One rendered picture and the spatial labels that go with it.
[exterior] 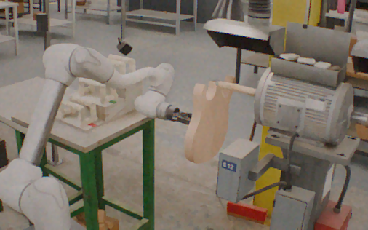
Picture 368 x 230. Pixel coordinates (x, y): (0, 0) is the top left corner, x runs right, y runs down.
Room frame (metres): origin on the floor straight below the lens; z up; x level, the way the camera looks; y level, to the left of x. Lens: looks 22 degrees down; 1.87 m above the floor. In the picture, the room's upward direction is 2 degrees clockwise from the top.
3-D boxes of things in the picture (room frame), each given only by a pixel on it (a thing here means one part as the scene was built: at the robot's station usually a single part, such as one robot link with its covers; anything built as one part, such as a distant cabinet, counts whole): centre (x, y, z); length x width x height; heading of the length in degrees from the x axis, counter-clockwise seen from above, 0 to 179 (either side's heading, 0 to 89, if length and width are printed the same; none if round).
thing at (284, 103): (1.67, -0.50, 1.25); 0.41 x 0.27 x 0.26; 57
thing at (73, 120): (2.16, 0.55, 0.94); 0.27 x 0.15 x 0.01; 57
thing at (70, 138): (2.27, 0.55, 0.55); 0.62 x 0.58 x 0.76; 57
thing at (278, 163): (1.58, -0.44, 1.02); 0.13 x 0.04 x 0.04; 57
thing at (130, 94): (2.42, 0.38, 1.02); 0.27 x 0.15 x 0.17; 57
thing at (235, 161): (1.52, -0.30, 0.99); 0.24 x 0.21 x 0.26; 57
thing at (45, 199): (1.45, 0.53, 0.87); 0.18 x 0.16 x 0.22; 61
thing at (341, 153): (1.64, -0.56, 1.11); 0.36 x 0.24 x 0.04; 57
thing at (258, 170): (1.57, -0.33, 1.02); 0.19 x 0.04 x 0.04; 147
